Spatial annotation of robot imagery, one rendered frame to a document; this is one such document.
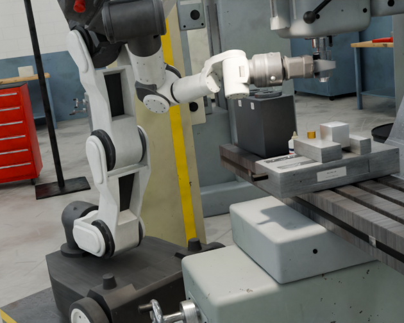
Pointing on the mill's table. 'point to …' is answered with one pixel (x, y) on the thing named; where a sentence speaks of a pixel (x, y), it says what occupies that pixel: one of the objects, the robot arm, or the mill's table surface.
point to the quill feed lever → (314, 13)
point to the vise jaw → (317, 149)
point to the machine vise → (328, 168)
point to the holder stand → (265, 122)
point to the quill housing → (327, 18)
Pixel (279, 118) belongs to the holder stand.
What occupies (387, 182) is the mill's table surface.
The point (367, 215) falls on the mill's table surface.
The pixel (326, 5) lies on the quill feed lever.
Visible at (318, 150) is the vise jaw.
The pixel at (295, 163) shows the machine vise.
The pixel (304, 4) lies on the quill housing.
